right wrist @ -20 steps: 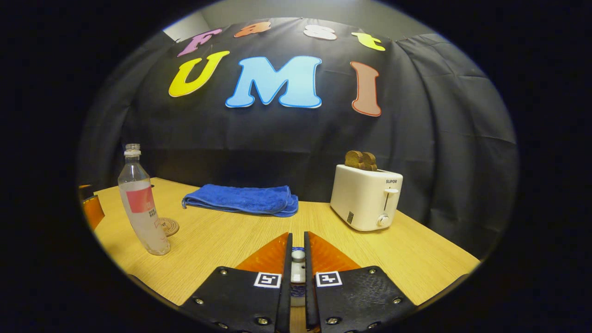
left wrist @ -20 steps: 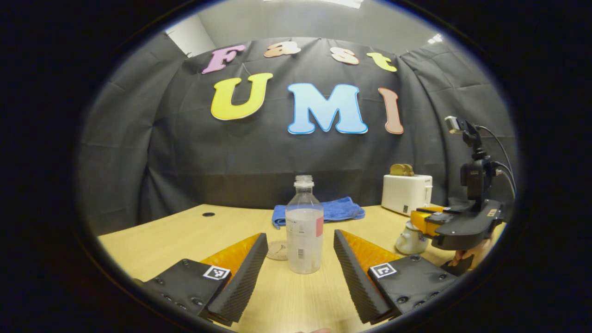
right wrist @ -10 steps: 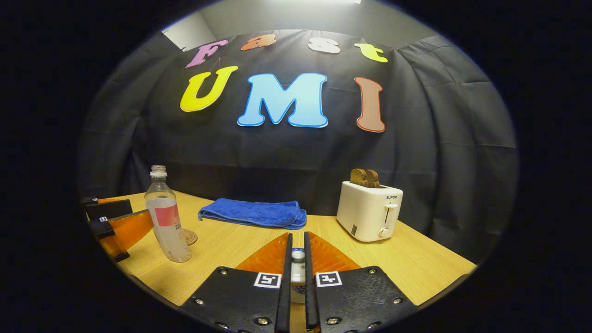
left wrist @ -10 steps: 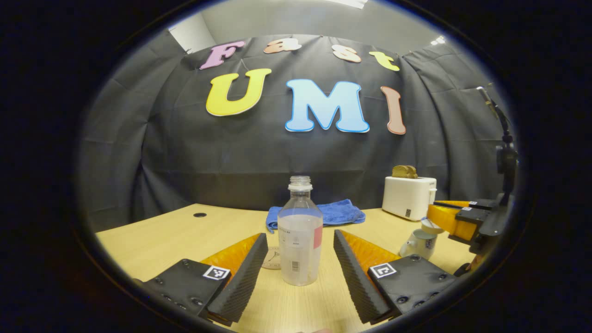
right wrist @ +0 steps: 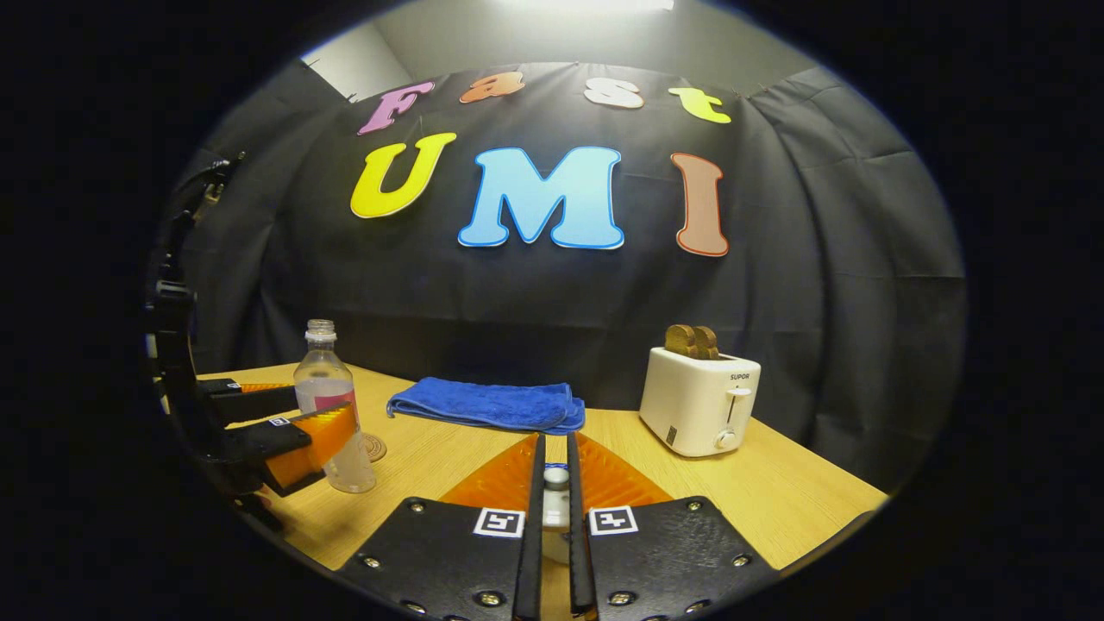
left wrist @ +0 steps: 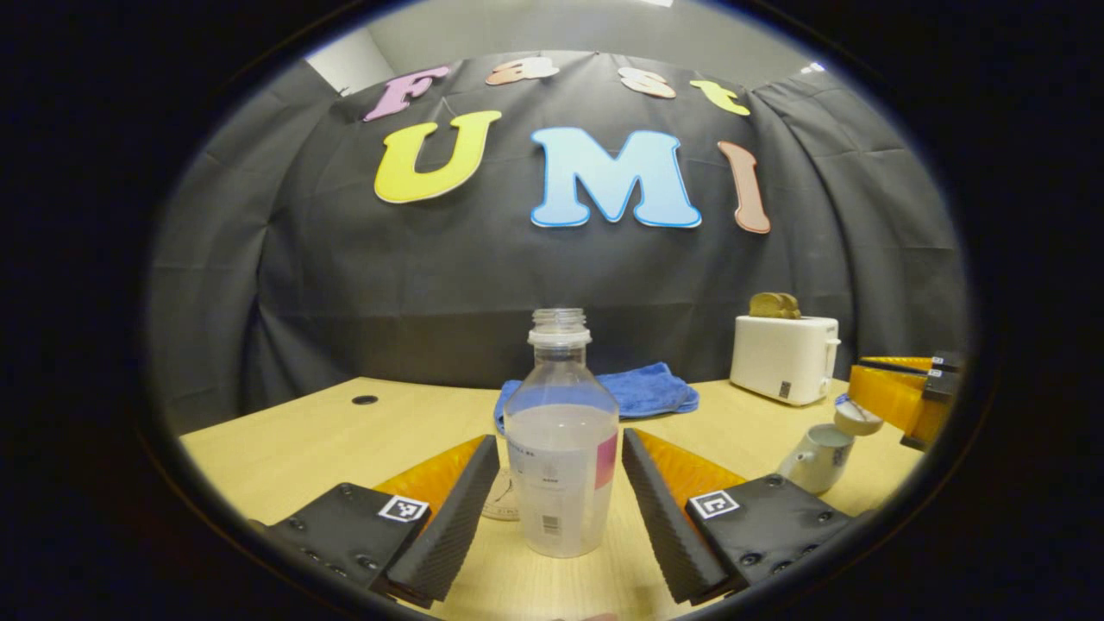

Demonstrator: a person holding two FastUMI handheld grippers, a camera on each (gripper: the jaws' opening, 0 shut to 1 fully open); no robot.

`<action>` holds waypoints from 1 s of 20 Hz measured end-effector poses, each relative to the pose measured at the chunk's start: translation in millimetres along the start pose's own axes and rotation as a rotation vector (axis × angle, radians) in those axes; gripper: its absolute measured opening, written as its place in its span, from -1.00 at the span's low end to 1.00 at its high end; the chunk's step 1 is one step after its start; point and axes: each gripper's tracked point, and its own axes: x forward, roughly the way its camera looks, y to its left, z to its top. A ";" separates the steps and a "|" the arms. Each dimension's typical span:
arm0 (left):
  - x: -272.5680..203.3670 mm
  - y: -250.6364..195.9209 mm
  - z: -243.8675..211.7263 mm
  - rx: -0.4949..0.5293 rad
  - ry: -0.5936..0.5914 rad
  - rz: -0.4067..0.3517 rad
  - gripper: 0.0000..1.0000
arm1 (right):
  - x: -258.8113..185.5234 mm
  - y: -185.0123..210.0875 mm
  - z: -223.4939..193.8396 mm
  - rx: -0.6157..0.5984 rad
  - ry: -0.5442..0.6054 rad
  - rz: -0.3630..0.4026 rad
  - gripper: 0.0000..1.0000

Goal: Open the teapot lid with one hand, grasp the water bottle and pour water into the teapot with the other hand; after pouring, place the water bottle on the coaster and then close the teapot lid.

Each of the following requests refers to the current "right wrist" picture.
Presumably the blue towel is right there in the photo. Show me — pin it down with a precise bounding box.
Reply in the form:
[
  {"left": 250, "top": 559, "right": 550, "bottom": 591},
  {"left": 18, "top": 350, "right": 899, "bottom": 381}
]
[{"left": 386, "top": 377, "right": 587, "bottom": 435}]

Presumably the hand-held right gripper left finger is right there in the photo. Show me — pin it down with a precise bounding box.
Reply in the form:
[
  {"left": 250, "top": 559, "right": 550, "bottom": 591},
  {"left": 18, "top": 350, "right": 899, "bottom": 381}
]
[{"left": 336, "top": 434, "right": 546, "bottom": 621}]

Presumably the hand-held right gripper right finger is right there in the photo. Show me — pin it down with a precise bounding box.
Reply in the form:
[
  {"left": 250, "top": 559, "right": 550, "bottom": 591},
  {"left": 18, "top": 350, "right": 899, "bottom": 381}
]
[{"left": 567, "top": 434, "right": 777, "bottom": 621}]

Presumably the black backdrop cloth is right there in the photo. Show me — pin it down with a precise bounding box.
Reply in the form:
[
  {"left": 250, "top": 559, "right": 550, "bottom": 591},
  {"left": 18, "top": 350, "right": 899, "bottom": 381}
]
[{"left": 168, "top": 62, "right": 967, "bottom": 492}]

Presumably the ceiling light panel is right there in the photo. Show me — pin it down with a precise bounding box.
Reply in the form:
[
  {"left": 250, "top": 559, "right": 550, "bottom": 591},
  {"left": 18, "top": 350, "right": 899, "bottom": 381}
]
[{"left": 517, "top": 0, "right": 674, "bottom": 11}]

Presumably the clear plastic water bottle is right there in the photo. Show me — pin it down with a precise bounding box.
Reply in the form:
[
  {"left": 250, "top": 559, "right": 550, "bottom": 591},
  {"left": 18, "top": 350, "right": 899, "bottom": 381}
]
[{"left": 293, "top": 319, "right": 378, "bottom": 494}]

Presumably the white toaster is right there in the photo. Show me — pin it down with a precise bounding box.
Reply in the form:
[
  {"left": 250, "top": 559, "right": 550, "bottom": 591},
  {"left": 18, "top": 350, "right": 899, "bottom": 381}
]
[{"left": 639, "top": 347, "right": 762, "bottom": 458}]

